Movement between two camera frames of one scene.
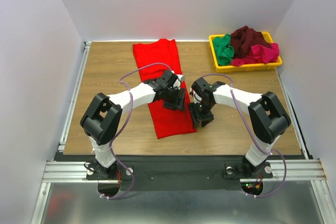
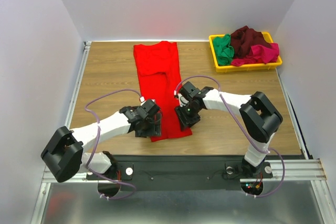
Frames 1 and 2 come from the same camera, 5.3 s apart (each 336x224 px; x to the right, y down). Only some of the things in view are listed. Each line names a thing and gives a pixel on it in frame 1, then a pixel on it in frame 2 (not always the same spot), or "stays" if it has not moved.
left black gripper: x=178 y=104 → x=155 y=130
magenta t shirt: x=259 y=54 stays
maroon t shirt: x=243 y=39 stays
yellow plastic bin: x=219 y=68 stays
